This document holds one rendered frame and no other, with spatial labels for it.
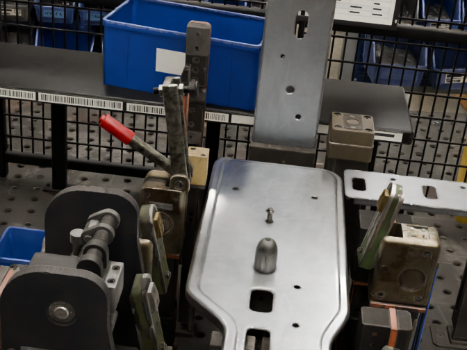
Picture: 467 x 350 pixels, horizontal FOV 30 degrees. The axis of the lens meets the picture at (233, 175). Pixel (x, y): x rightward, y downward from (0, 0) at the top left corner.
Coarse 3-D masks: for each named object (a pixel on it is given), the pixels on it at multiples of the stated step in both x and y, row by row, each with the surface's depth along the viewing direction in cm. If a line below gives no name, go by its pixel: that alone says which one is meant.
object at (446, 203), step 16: (352, 176) 150; (368, 176) 150; (384, 176) 151; (400, 176) 151; (352, 192) 145; (368, 192) 145; (416, 192) 147; (448, 192) 148; (464, 192) 148; (400, 208) 144; (416, 208) 143; (432, 208) 143; (448, 208) 143; (464, 208) 143
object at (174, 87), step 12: (168, 84) 124; (180, 84) 125; (192, 84) 124; (168, 96) 124; (180, 96) 127; (192, 96) 124; (168, 108) 125; (180, 108) 128; (168, 120) 126; (180, 120) 126; (168, 132) 127; (180, 132) 127; (180, 144) 128; (180, 156) 129; (180, 168) 130
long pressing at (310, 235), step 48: (240, 192) 142; (288, 192) 143; (336, 192) 145; (240, 240) 129; (288, 240) 130; (336, 240) 131; (192, 288) 117; (240, 288) 119; (288, 288) 120; (336, 288) 121; (240, 336) 110; (288, 336) 111; (336, 336) 113
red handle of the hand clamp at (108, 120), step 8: (104, 120) 128; (112, 120) 128; (104, 128) 129; (112, 128) 128; (120, 128) 128; (128, 128) 129; (120, 136) 129; (128, 136) 129; (136, 136) 130; (136, 144) 129; (144, 144) 130; (144, 152) 130; (152, 152) 130; (152, 160) 130; (160, 160) 130; (168, 160) 131; (168, 168) 131
